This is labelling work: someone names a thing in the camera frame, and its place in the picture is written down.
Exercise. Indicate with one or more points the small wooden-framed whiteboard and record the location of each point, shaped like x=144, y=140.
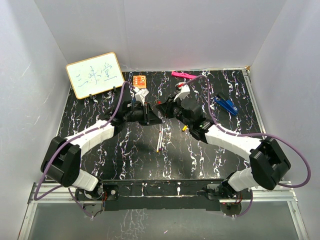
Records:
x=95, y=75

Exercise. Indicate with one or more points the aluminium frame rail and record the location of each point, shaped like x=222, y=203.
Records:
x=280, y=193

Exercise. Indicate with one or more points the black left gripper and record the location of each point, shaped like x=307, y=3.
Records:
x=148, y=117

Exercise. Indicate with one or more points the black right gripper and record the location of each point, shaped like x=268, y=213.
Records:
x=166, y=109

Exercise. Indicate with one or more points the pink plastic clip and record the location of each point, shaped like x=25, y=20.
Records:
x=183, y=75

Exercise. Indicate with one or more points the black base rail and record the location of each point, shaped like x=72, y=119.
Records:
x=175, y=194

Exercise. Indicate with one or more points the blue clamp tool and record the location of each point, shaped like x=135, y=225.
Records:
x=226, y=103

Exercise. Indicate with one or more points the yellow-tipped white pen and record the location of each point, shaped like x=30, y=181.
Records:
x=158, y=140

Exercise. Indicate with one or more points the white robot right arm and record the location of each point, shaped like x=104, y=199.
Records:
x=268, y=162

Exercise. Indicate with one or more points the purple-tipped white pen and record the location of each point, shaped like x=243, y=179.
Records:
x=161, y=139

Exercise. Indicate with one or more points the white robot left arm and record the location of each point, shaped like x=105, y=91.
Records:
x=63, y=157

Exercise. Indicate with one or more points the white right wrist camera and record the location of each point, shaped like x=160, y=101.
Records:
x=182, y=91

